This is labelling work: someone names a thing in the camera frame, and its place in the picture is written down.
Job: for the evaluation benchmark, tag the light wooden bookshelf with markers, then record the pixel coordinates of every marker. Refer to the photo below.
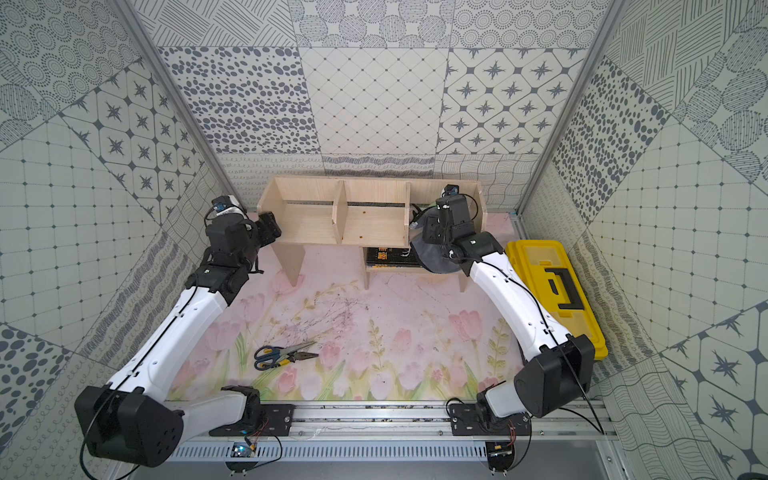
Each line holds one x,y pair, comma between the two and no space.
342,211

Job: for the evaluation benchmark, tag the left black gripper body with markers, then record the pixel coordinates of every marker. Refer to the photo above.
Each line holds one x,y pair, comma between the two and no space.
267,227

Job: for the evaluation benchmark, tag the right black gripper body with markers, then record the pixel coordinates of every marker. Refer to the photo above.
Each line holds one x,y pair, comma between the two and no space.
433,231

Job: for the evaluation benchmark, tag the pink floral table mat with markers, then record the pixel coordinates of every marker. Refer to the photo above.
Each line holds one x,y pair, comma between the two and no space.
380,336

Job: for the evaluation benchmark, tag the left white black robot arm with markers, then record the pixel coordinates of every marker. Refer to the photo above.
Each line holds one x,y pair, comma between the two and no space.
129,419

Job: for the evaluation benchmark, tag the black book on lower shelf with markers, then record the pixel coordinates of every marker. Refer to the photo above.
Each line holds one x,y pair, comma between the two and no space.
380,257

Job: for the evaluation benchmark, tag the aluminium mounting rail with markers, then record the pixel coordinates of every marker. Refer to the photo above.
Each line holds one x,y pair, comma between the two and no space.
429,420

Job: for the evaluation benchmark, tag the yellow black toolbox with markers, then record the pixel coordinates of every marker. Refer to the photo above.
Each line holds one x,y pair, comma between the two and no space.
544,267

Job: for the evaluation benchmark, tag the grey microfibre cloth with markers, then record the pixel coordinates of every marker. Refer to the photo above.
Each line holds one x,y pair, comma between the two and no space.
431,257

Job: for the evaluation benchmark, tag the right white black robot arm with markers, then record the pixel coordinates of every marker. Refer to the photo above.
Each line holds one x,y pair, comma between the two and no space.
558,365

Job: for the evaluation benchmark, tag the blue handled scissors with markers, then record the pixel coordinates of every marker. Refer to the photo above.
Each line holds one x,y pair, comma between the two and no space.
270,357

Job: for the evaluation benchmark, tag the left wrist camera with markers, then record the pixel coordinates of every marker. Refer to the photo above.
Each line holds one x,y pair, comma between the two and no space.
224,203

